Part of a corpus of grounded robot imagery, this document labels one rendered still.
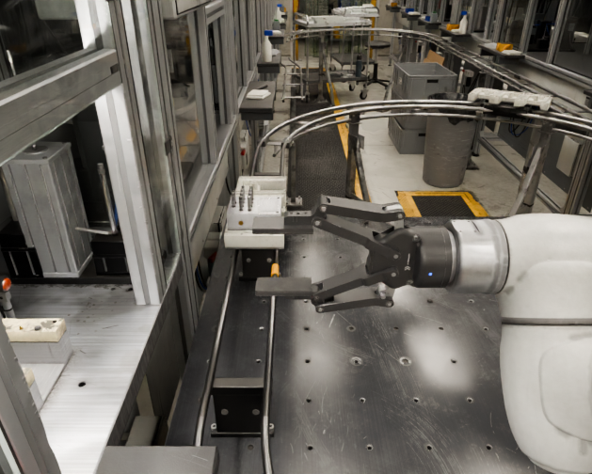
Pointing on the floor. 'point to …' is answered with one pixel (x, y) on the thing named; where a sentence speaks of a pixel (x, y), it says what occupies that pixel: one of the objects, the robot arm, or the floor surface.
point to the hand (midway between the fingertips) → (276, 257)
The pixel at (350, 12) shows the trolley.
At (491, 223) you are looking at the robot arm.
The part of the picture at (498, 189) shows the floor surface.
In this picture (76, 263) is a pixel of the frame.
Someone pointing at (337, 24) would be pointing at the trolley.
